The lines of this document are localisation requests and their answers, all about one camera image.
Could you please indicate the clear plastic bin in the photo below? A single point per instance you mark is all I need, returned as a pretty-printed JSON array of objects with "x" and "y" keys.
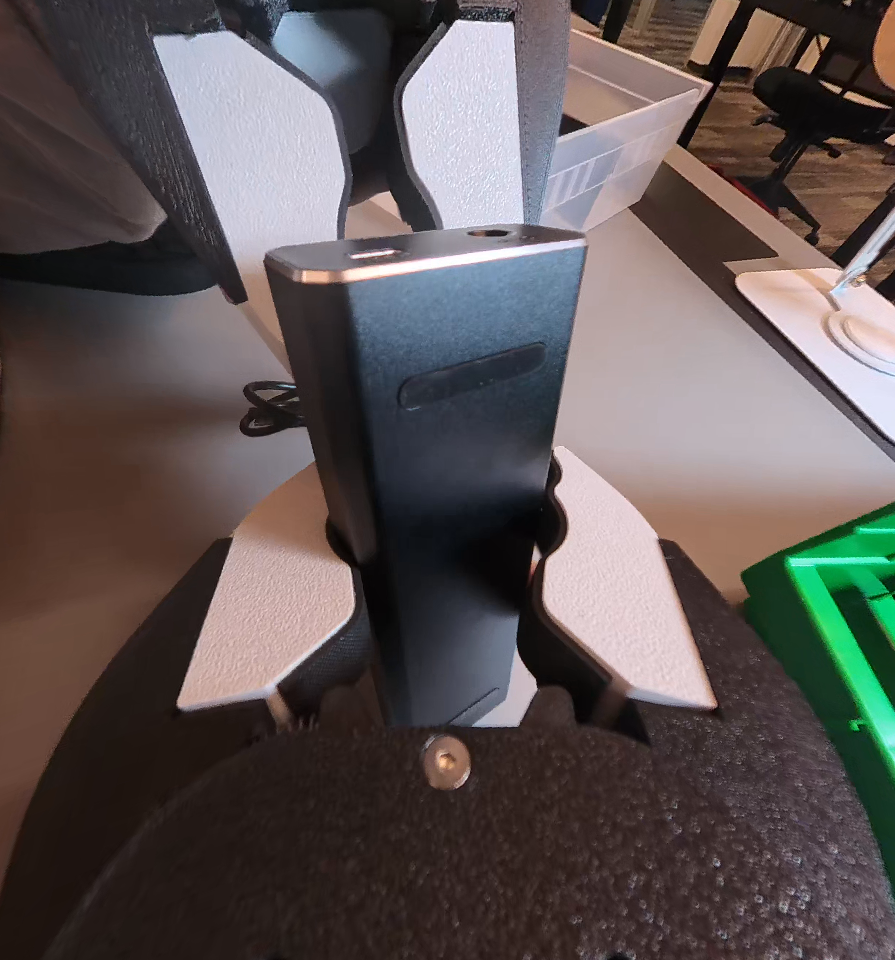
[{"x": 627, "y": 150}]

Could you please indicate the person's grey hoodie torso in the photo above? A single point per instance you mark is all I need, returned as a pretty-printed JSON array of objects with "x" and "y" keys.
[{"x": 35, "y": 150}]

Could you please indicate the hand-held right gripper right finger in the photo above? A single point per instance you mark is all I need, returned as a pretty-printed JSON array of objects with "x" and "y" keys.
[{"x": 620, "y": 592}]

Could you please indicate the white board stand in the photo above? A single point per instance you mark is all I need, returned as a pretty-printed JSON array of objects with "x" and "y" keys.
[{"x": 792, "y": 315}]

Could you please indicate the green plastic bin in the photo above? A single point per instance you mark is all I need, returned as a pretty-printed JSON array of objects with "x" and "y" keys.
[{"x": 815, "y": 637}]

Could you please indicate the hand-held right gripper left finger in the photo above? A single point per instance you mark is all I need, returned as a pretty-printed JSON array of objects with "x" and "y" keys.
[{"x": 275, "y": 600}]

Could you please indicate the dark grey usb hub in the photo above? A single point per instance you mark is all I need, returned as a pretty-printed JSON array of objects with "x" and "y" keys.
[{"x": 455, "y": 465}]

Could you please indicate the black office chair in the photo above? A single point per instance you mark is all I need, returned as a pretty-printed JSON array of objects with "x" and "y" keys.
[{"x": 807, "y": 105}]

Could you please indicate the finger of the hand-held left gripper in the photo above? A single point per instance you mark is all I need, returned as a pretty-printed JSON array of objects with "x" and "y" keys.
[
  {"x": 245, "y": 142},
  {"x": 470, "y": 127}
]

